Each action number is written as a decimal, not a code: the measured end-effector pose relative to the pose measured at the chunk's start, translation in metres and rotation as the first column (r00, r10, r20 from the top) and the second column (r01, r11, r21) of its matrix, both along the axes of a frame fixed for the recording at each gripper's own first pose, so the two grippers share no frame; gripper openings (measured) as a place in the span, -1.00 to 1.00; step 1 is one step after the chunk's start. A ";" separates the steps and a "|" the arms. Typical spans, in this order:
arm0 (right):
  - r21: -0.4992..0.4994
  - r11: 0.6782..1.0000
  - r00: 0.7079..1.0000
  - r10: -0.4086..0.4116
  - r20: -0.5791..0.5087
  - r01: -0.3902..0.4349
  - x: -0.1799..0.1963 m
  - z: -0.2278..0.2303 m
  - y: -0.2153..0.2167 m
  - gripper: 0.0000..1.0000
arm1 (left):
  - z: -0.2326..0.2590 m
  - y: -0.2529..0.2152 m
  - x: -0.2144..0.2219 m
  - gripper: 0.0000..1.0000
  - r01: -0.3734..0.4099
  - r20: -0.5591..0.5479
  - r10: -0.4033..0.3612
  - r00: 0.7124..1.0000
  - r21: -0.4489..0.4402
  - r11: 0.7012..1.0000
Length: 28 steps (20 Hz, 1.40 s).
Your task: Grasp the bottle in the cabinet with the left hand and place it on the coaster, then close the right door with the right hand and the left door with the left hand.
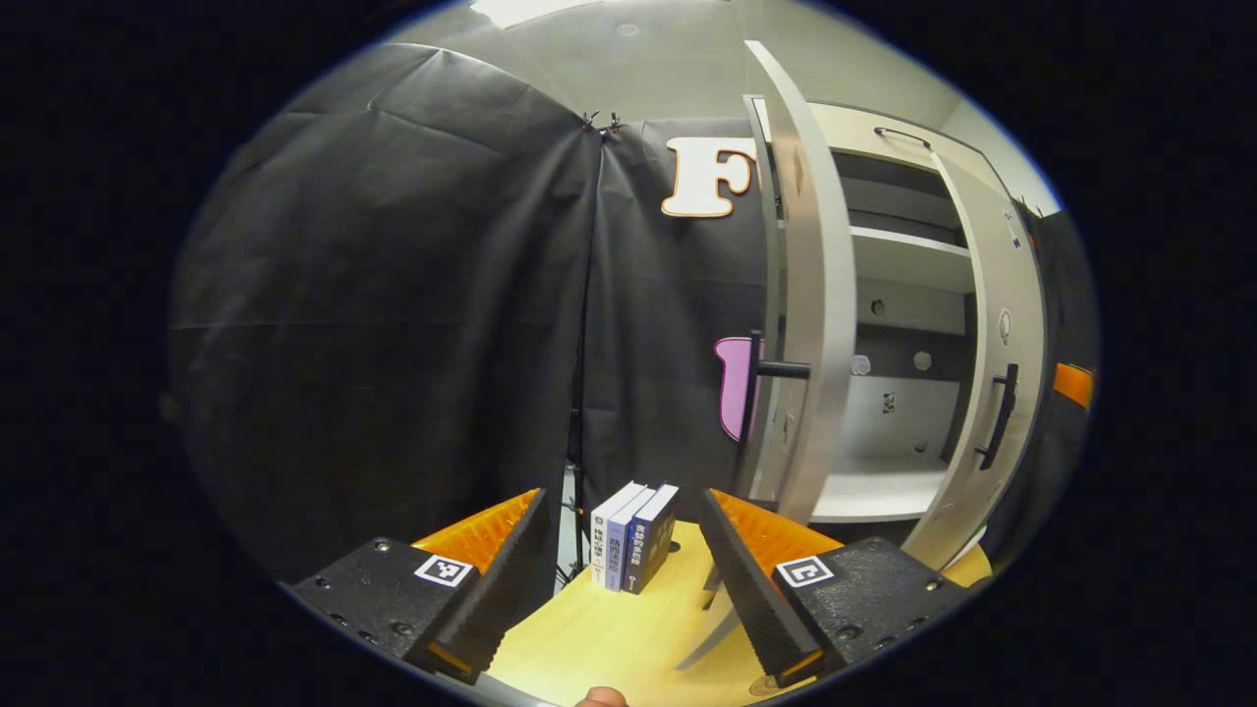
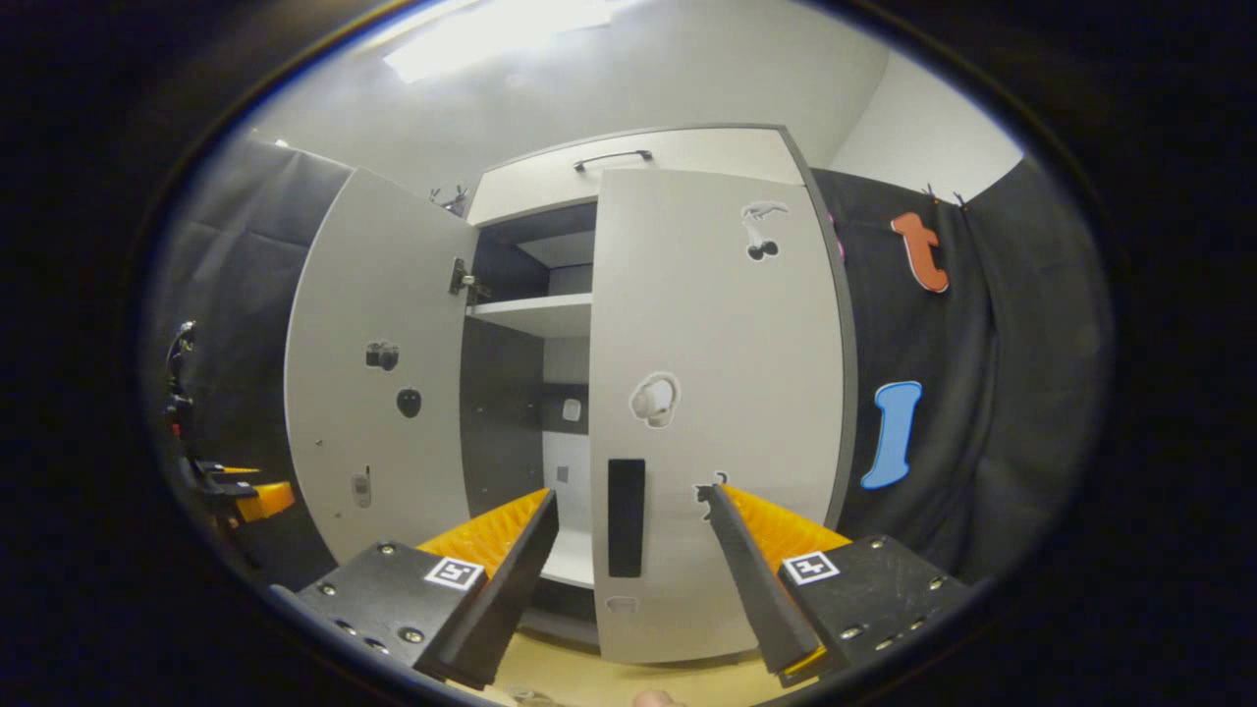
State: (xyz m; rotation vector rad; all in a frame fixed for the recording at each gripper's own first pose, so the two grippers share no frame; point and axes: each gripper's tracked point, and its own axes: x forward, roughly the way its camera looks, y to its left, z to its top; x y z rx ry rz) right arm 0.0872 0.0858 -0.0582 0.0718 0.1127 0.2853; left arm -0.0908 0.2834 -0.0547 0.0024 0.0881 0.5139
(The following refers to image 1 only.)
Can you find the white red green packet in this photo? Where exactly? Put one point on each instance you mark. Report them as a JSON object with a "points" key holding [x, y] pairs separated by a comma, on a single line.
{"points": [[978, 546]]}

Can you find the white and grey cabinet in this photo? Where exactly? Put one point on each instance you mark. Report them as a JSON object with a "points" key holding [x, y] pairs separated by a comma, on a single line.
{"points": [[908, 306]]}

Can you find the light blue book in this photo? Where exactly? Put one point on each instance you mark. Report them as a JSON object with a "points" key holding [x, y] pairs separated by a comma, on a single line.
{"points": [[619, 555]]}

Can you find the dark blue book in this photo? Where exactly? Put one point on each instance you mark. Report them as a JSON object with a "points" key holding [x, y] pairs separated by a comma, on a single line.
{"points": [[650, 540]]}

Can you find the white cabinet shelf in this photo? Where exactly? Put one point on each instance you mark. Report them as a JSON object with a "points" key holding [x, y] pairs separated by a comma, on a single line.
{"points": [[908, 257], [874, 491]]}

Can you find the white book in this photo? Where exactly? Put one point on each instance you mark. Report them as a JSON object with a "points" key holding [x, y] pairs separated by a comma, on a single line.
{"points": [[601, 545]]}

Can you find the ceiling light panel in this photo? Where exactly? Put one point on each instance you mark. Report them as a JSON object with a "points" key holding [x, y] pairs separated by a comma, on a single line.
{"points": [[530, 10]]}

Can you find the white cabinet drawer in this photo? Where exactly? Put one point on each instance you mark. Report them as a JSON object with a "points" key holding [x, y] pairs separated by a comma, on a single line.
{"points": [[854, 128]]}

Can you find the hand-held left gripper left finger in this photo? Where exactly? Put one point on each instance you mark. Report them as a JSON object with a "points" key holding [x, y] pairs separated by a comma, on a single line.
{"points": [[501, 589]]}

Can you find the black backdrop stand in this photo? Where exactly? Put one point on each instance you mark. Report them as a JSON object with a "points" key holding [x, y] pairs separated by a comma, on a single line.
{"points": [[575, 530]]}

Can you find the white cabinet door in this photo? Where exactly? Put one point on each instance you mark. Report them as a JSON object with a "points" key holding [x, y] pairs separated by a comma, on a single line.
{"points": [[825, 275], [992, 285]]}

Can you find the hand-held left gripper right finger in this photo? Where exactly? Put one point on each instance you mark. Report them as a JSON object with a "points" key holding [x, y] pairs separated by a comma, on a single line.
{"points": [[751, 589]]}

